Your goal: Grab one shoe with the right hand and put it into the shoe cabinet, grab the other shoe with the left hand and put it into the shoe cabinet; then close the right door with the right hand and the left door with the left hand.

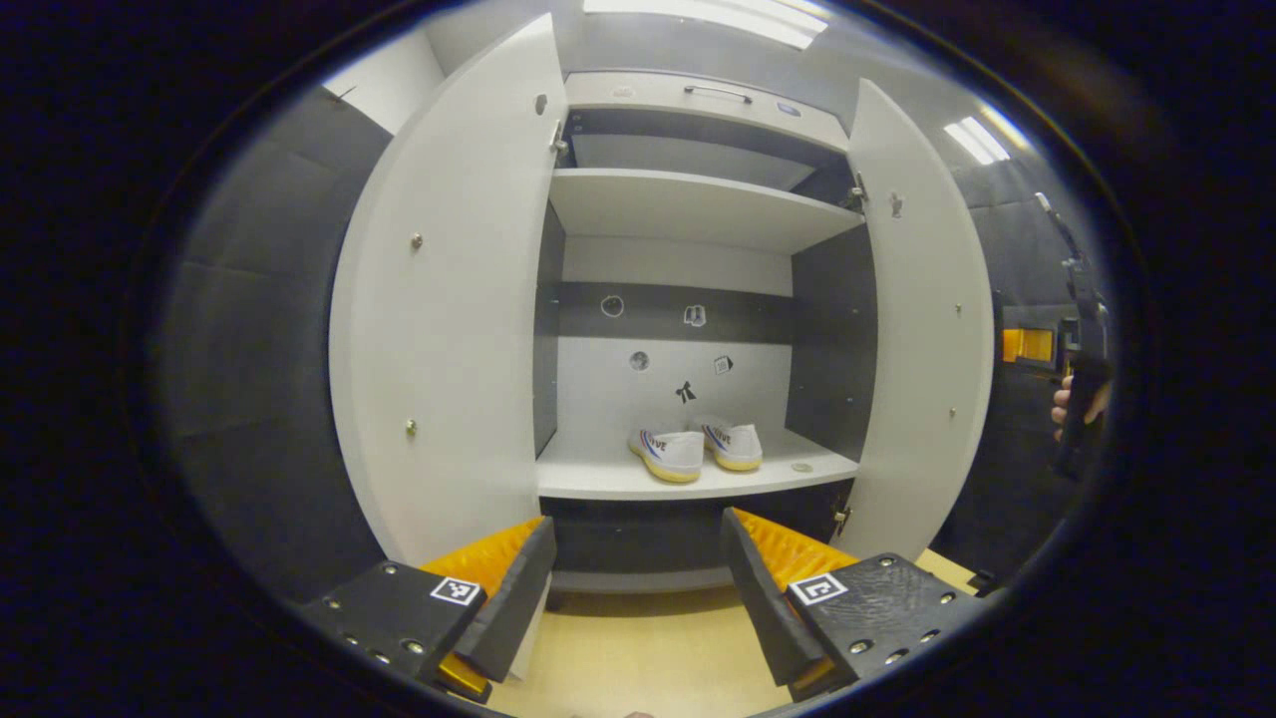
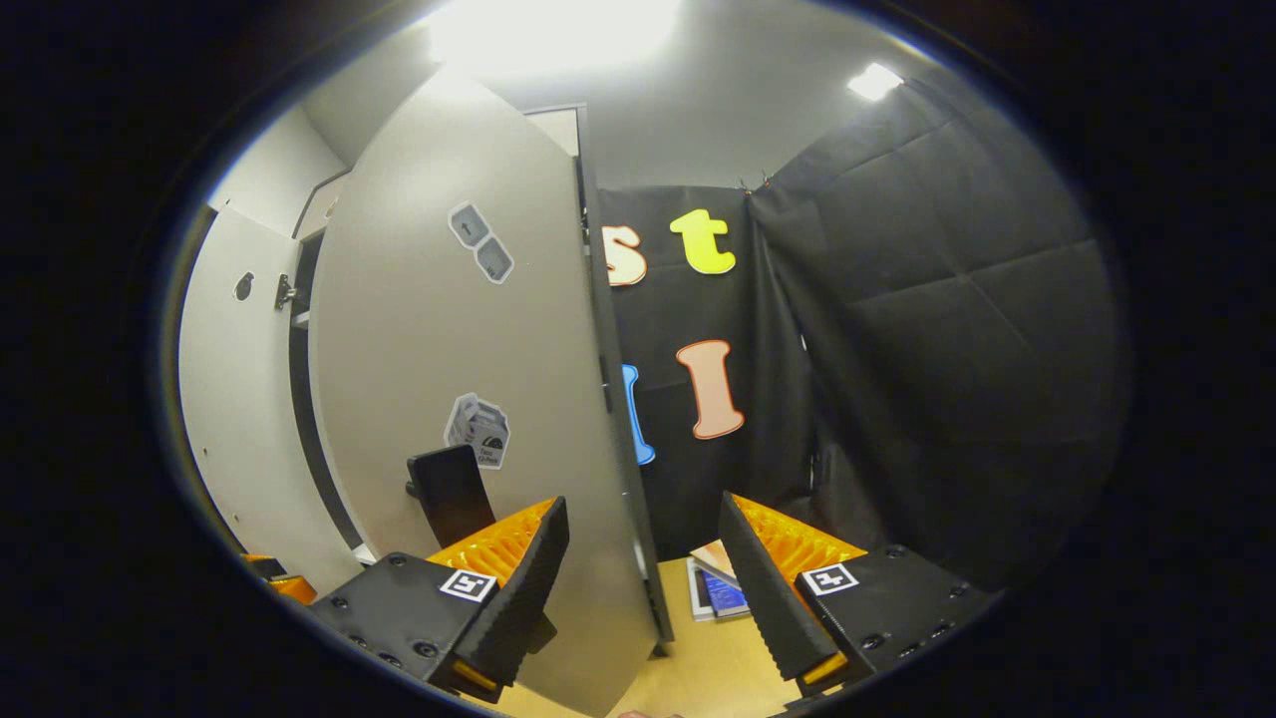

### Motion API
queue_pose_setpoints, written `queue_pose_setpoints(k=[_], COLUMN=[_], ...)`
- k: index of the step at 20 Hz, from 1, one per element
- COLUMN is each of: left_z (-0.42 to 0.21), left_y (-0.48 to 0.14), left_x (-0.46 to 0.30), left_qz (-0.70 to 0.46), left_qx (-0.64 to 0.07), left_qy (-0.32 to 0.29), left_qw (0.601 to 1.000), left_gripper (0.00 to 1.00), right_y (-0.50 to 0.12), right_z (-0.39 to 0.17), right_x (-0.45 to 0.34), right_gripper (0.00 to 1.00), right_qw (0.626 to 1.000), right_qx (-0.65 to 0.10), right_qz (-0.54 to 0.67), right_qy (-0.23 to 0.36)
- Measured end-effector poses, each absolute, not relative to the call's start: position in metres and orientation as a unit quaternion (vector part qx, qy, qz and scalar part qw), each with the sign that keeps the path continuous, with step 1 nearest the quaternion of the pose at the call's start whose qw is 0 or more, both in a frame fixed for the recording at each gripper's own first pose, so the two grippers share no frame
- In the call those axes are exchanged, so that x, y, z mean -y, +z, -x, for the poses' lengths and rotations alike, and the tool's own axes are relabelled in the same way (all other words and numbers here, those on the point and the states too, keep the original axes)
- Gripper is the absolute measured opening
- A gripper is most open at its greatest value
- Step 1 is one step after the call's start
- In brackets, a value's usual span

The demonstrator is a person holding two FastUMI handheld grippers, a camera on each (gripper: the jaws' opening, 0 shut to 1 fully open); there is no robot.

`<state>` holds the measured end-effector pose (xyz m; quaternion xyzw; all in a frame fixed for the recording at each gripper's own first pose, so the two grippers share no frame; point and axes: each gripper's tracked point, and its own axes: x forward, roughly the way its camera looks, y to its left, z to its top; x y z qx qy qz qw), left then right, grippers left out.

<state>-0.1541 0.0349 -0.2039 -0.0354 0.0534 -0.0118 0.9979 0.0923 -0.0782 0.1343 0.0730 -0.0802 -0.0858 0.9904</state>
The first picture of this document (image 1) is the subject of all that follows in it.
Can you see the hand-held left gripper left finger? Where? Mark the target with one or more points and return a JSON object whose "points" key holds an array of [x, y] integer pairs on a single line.
{"points": [[518, 598]]}

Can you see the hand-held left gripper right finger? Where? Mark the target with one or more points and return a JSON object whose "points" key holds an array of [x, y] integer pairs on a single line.
{"points": [[763, 598]]}

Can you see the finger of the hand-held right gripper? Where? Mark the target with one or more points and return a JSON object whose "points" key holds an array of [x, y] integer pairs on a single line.
{"points": [[1027, 345]]}

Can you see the white canvas shoe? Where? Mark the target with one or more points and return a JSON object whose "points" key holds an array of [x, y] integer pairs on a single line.
{"points": [[673, 457], [733, 449]]}

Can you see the grey shoe cabinet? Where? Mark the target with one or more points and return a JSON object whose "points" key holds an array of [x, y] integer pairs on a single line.
{"points": [[688, 209]]}

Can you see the grey cabinet drawer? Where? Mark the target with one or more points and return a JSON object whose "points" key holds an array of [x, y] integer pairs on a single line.
{"points": [[648, 95]]}

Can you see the black backdrop cloth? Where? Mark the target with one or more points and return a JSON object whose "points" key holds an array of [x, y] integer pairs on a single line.
{"points": [[997, 479], [259, 349]]}

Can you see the small ceiling light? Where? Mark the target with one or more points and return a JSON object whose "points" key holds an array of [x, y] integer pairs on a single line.
{"points": [[975, 140]]}

